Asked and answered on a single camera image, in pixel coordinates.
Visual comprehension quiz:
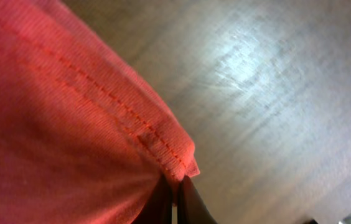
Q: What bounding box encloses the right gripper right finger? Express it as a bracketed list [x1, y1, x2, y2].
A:
[177, 176, 217, 224]

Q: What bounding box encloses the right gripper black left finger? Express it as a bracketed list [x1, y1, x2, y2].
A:
[132, 175, 172, 224]

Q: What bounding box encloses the red printed t-shirt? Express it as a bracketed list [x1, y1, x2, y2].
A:
[0, 1, 199, 223]

